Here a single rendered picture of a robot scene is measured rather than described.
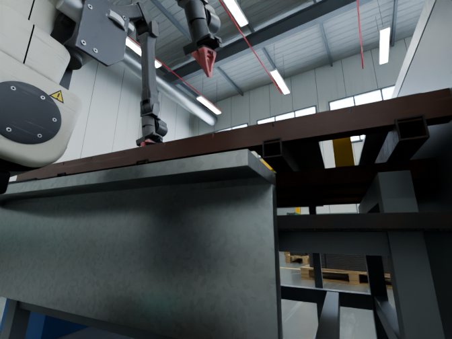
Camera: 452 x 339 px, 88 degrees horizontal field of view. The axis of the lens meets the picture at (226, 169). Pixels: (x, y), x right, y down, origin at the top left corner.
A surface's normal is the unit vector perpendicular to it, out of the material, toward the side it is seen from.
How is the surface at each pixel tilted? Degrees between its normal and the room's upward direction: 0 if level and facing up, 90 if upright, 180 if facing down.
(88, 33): 90
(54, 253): 90
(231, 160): 90
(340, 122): 90
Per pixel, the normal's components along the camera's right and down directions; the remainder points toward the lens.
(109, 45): 0.85, -0.13
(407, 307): -0.43, -0.25
